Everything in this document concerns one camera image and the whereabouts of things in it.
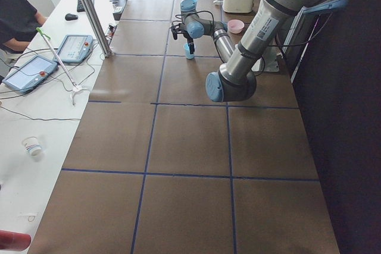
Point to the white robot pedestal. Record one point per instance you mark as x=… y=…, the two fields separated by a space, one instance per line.
x=268 y=61

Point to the teach pendant near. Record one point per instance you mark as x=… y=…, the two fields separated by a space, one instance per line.
x=30 y=75

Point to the aluminium frame post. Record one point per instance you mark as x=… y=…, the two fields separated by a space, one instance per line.
x=96 y=27

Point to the seated person in black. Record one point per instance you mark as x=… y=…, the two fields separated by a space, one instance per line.
x=19 y=23

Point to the teach pendant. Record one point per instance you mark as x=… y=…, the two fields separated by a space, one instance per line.
x=30 y=75
x=75 y=48

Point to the white paper cup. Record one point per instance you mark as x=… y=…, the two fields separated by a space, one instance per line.
x=32 y=146

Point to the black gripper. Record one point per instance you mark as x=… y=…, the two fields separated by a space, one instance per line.
x=190 y=41

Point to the pink bowl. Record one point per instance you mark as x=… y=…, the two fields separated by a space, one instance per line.
x=235 y=26

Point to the white grabber stick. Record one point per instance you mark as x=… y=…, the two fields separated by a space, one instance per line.
x=77 y=88

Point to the light blue cup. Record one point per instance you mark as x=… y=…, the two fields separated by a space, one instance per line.
x=187 y=51

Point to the teach pendant far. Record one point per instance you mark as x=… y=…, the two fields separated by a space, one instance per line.
x=75 y=48

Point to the cream toaster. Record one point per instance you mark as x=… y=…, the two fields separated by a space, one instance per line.
x=238 y=6

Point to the red cylinder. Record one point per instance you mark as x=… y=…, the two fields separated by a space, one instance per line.
x=14 y=241

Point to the black computer mouse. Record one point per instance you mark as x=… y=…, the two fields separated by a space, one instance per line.
x=71 y=17

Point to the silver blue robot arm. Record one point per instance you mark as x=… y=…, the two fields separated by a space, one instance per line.
x=235 y=79

